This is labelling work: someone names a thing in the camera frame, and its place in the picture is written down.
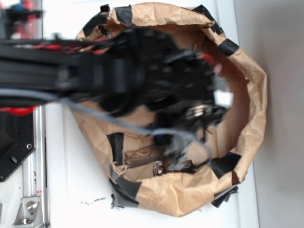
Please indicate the aluminium frame rail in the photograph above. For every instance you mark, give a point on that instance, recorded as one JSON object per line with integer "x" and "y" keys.
{"x": 35, "y": 166}

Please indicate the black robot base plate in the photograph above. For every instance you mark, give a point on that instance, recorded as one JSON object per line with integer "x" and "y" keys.
{"x": 16, "y": 141}

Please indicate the brown wood bark piece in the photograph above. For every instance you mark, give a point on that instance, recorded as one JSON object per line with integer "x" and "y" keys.
{"x": 144, "y": 156}

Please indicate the brown paper bag bin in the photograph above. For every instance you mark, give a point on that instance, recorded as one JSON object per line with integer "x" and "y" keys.
{"x": 233, "y": 144}

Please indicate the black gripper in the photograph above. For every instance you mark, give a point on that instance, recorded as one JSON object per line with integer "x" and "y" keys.
{"x": 188, "y": 96}

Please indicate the metal corner bracket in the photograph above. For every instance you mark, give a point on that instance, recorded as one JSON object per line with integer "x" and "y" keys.
{"x": 29, "y": 214}

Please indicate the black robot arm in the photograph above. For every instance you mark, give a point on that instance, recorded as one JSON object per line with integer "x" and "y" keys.
{"x": 140, "y": 80}

